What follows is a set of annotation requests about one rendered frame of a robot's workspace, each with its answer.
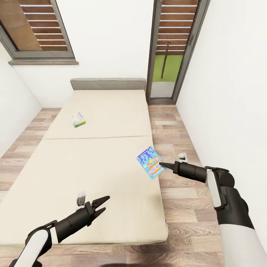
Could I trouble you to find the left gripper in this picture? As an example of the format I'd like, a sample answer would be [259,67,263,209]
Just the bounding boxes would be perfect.
[67,195,110,235]

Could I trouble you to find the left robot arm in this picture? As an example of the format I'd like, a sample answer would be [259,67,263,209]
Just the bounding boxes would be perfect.
[9,191,110,267]

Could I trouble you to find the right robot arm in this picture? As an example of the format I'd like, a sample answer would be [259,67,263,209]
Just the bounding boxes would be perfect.
[159,153,267,267]

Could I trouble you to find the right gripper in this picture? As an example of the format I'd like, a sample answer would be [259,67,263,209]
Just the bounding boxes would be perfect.
[159,161,196,179]

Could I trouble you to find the board game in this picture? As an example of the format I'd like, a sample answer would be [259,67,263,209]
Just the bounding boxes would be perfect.
[69,113,86,127]
[136,146,166,180]

